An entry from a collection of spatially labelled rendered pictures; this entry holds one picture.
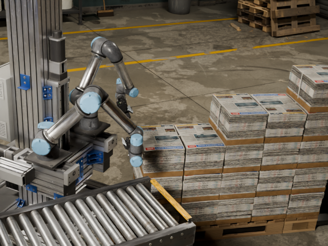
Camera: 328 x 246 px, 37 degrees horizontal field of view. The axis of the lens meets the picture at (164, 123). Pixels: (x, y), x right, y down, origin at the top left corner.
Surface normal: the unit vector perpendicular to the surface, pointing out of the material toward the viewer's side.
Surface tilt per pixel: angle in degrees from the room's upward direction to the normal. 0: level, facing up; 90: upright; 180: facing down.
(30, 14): 90
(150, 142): 1
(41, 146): 96
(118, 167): 0
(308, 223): 90
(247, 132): 90
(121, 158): 0
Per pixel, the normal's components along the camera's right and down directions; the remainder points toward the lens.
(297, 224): 0.22, 0.44
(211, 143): 0.07, -0.90
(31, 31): -0.42, 0.37
